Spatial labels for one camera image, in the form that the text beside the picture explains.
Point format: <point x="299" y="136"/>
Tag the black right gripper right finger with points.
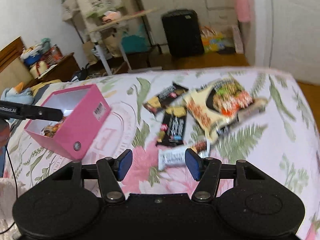
<point x="206" y="171"/>

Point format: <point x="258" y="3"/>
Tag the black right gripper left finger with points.
<point x="110" y="172"/>

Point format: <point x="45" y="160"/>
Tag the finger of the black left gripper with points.
<point x="42" y="113"/>

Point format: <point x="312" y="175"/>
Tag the white snack bar wrapper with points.
<point x="175" y="157"/>

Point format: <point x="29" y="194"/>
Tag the black cracker packet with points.
<point x="163" y="99"/>
<point x="171" y="133"/>

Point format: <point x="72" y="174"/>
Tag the mixed nuts bag in box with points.
<point x="51" y="129"/>

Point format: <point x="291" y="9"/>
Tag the pink cardboard box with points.
<point x="85" y="109"/>

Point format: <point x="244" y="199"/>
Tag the wooden nightstand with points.
<point x="63" y="71"/>

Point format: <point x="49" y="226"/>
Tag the beige instant noodle bag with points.
<point x="220" y="105"/>

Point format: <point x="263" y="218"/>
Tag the wooden side table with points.
<point x="114" y="27"/>

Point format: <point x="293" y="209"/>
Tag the brown paper bag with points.
<point x="109" y="46"/>

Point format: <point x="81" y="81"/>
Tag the teal bag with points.
<point x="135" y="43"/>

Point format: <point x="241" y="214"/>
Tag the colourful cardboard box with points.
<point x="217" y="41"/>

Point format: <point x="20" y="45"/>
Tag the black suitcase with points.
<point x="182" y="32"/>

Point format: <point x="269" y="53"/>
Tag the white wardrobe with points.
<point x="214" y="13"/>

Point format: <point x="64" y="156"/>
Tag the pink hanging bag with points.
<point x="242" y="10"/>

